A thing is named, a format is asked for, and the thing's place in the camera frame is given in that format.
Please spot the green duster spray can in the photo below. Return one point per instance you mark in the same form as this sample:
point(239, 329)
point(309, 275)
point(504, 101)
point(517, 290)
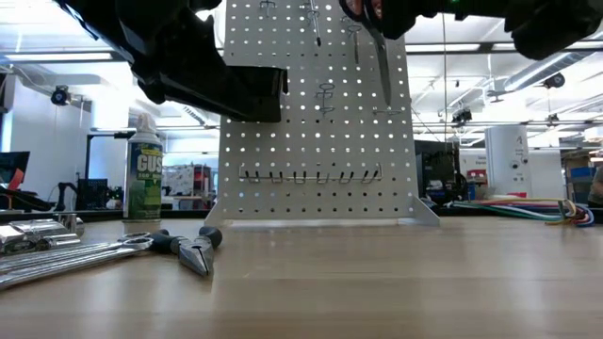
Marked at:
point(143, 188)

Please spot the white metal pegboard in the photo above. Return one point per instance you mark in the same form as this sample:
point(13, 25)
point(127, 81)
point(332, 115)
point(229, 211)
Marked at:
point(282, 141)

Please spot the small metal pegboard hook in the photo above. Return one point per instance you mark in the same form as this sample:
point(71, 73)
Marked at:
point(388, 112)

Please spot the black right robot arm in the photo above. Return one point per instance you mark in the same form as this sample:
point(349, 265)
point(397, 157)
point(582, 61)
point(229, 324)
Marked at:
point(556, 28)

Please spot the black crate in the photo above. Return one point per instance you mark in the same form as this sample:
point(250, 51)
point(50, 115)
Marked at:
point(93, 195)

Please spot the long straight peg hook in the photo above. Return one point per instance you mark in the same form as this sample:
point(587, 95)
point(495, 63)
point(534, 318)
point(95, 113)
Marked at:
point(267, 5)

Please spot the large chrome combination wrench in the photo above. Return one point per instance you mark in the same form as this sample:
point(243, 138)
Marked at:
point(47, 275)

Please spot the black monitor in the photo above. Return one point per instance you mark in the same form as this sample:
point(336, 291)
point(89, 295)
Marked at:
point(11, 165)

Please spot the white cylindrical appliance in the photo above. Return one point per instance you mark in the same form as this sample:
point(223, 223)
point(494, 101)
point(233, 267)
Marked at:
point(508, 160)

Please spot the green black screwdriver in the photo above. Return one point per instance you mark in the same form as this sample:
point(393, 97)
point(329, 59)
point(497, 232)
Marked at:
point(316, 33)

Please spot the medium chrome combination wrench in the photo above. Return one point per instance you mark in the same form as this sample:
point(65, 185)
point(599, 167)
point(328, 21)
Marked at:
point(56, 256)

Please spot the chrome socket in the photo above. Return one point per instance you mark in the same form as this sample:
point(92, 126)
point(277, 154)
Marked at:
point(70, 223)
point(37, 228)
point(52, 242)
point(11, 237)

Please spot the black aluminium table frame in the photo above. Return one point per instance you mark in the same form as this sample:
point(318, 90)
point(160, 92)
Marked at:
point(184, 214)

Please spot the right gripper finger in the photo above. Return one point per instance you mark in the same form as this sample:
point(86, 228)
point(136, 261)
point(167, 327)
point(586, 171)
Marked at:
point(400, 16)

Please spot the black machine cabinet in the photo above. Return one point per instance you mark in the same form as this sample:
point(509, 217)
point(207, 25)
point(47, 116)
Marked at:
point(435, 174)

